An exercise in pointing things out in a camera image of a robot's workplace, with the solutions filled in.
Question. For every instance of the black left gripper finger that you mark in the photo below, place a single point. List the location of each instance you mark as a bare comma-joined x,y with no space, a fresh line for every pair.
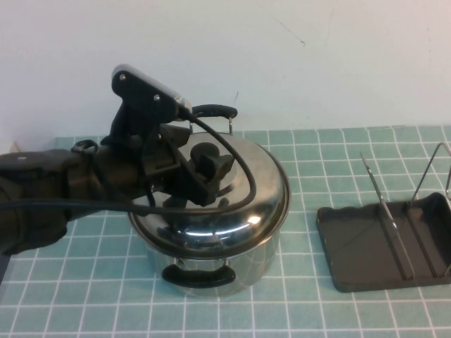
215,168
197,188

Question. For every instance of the dark grey tray lid rack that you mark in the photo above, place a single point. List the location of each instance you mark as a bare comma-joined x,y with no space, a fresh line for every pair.
352,253

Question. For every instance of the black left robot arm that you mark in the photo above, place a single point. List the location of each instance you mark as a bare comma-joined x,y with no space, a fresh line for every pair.
35,176

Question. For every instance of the steel pot lid black knob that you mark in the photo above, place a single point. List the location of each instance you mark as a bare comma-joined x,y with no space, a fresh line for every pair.
229,225

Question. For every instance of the teal tile pattern table cloth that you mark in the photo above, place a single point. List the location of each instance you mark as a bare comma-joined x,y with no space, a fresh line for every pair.
70,288

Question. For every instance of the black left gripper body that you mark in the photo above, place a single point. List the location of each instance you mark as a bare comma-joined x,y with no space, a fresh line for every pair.
160,162

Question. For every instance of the silver wrist camera black mount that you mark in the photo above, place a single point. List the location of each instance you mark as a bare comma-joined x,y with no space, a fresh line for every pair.
141,95

